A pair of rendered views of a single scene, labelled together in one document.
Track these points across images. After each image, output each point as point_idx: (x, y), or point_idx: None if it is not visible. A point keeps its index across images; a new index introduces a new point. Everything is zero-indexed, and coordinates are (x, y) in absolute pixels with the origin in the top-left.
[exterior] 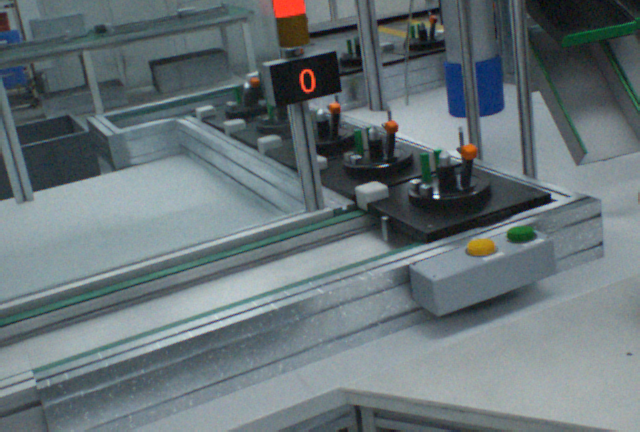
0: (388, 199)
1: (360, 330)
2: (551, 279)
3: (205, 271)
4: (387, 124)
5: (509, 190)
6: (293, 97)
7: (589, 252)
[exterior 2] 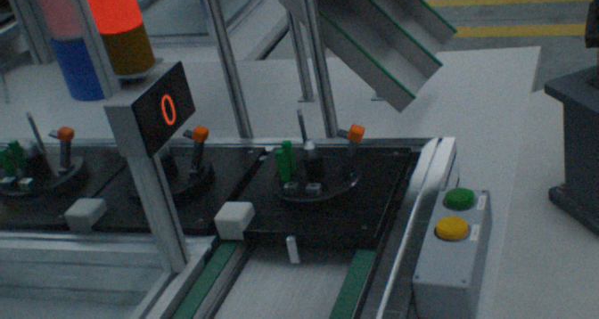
0: (260, 216)
1: None
2: None
3: None
4: (197, 132)
5: (367, 159)
6: (161, 136)
7: None
